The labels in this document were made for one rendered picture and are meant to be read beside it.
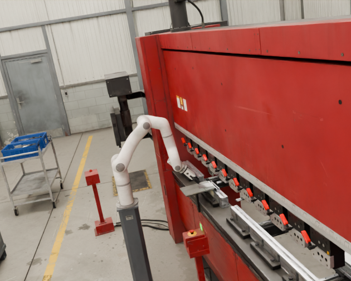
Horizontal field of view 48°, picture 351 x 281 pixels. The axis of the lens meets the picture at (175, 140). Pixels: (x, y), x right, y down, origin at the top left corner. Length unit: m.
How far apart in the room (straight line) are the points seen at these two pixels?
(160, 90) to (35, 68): 6.74
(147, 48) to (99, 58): 6.34
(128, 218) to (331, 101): 2.13
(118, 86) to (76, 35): 6.28
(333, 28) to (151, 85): 2.64
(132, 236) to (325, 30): 2.39
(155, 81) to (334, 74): 2.59
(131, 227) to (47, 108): 7.48
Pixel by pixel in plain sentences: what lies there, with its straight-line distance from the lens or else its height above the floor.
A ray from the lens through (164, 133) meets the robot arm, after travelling 3.18.
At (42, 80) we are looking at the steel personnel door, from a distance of 10.44.
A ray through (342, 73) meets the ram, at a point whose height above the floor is 2.11.
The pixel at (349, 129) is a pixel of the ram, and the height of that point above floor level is 1.90.
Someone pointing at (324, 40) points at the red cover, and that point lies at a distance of 1.62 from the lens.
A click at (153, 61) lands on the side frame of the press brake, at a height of 2.05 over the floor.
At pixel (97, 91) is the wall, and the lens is 10.34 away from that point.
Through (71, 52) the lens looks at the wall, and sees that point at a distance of 10.30.
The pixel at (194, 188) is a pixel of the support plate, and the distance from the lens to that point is 3.40.
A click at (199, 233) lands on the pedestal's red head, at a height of 0.78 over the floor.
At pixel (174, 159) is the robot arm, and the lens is 3.19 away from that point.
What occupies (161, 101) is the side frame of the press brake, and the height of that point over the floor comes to 1.64.
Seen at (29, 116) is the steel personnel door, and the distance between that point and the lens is 10.67.
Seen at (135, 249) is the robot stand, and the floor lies 0.61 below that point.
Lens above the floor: 2.38
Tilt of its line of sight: 17 degrees down
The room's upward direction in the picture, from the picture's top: 9 degrees counter-clockwise
